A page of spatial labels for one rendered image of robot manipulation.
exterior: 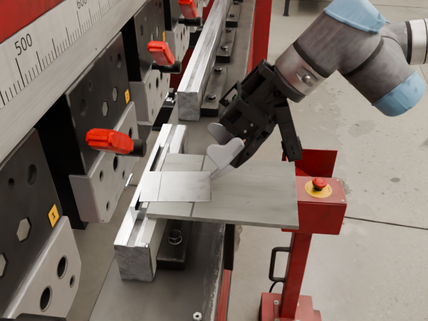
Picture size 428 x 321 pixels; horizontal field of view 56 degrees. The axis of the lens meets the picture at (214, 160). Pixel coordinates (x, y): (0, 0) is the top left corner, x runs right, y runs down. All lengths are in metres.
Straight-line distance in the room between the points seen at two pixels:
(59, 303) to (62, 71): 0.19
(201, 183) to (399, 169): 2.01
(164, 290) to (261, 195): 0.24
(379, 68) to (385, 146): 2.22
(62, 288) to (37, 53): 0.19
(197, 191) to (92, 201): 0.36
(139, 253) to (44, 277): 0.39
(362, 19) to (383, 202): 1.84
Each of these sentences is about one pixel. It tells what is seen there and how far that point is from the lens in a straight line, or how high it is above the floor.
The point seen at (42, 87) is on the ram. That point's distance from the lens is 0.32.
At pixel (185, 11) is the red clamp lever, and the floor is 1.29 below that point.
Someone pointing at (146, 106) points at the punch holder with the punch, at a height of 1.22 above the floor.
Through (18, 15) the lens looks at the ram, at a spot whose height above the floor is 1.41.
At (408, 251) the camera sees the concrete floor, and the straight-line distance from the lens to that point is 2.16.
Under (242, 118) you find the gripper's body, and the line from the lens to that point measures 0.64.
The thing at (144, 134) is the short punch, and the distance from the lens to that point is 0.69.
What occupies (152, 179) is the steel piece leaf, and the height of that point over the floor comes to 1.00.
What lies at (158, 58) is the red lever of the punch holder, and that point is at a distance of 0.53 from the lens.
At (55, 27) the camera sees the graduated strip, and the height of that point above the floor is 1.39.
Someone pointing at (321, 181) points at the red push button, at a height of 0.81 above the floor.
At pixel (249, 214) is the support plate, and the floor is 1.00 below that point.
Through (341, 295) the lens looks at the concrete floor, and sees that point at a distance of 1.89.
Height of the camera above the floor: 1.49
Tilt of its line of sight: 37 degrees down
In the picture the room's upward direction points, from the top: straight up
